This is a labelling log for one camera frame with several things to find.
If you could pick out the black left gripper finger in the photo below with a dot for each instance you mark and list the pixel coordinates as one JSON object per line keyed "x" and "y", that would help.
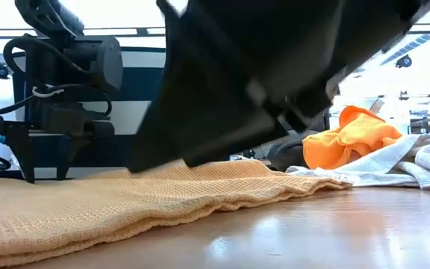
{"x": 67, "y": 153}
{"x": 22, "y": 153}

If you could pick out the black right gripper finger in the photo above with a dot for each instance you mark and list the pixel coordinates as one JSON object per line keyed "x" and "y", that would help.
{"x": 185, "y": 112}
{"x": 245, "y": 138}

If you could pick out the pale orange waffle towel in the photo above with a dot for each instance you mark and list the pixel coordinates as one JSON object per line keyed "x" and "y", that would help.
{"x": 88, "y": 209}

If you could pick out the bright orange cloth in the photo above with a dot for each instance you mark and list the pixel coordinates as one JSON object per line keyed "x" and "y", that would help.
{"x": 353, "y": 138}

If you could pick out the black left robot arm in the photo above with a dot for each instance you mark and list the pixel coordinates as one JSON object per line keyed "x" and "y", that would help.
{"x": 47, "y": 16}

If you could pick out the grey towel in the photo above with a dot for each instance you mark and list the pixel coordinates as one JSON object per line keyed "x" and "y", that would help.
{"x": 286, "y": 153}

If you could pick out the white towel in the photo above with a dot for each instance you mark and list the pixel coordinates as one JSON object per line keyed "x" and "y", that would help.
{"x": 386, "y": 168}

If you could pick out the navy white striped fabric bin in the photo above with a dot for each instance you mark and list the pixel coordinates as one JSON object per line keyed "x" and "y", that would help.
{"x": 140, "y": 74}

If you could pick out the small black round fixture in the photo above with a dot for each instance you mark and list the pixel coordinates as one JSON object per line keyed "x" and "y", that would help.
{"x": 2, "y": 71}
{"x": 403, "y": 61}

